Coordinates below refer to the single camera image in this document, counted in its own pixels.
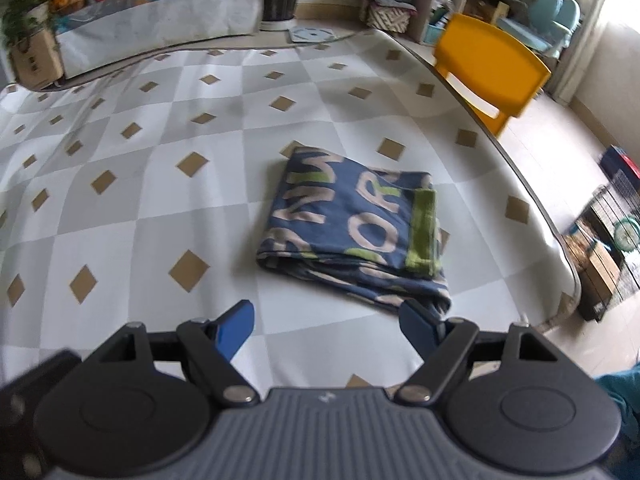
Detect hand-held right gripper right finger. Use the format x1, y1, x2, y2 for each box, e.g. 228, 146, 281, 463
395, 300, 558, 407

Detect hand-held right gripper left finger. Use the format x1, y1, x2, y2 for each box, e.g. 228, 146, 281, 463
85, 300, 261, 407

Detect blue letter-print pants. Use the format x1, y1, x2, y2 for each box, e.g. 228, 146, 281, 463
255, 146, 453, 316

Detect person's teal clothing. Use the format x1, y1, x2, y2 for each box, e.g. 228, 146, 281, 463
595, 370, 640, 480

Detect blue and red box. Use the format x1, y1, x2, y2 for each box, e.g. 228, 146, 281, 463
600, 145, 640, 186

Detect yellow plastic chair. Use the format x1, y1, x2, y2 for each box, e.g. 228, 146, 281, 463
432, 12, 552, 137

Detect round pale blue disc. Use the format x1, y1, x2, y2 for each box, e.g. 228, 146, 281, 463
289, 26, 337, 45

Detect cloth-covered side table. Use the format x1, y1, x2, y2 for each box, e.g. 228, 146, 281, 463
52, 0, 266, 80

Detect brown cardboard box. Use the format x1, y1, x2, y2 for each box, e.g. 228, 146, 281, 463
10, 30, 66, 90

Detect pale blue chair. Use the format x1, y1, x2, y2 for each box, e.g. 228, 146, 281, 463
497, 0, 583, 58

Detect green potted plant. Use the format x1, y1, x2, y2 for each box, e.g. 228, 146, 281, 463
0, 0, 56, 51

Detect black wire pet cage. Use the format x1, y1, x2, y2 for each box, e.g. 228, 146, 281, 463
574, 185, 640, 322

